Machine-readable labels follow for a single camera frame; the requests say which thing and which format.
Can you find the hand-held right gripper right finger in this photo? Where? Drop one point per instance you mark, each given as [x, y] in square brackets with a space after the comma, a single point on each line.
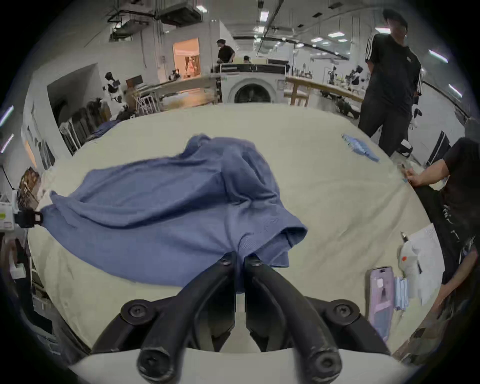
[296, 318]

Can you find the blue shirt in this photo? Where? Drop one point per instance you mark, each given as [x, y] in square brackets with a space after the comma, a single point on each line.
[161, 210]

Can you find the white washing machine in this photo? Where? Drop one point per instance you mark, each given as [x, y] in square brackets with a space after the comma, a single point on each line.
[253, 84]

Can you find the bed with beige sheet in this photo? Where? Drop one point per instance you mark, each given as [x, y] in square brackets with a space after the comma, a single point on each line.
[337, 210]

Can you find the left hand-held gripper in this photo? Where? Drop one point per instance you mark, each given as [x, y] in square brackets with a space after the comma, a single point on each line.
[7, 213]

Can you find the white and black robot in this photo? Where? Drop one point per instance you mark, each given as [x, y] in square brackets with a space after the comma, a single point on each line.
[113, 92]

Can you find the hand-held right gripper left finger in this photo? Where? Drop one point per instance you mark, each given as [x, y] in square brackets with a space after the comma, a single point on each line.
[176, 318]

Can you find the phone in lilac case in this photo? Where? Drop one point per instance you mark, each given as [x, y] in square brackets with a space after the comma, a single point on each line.
[381, 300]

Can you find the stack of blue packs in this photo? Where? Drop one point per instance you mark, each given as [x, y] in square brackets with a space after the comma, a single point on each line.
[401, 294]

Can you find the long wooden table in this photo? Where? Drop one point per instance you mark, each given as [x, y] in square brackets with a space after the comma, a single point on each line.
[322, 87]
[180, 88]

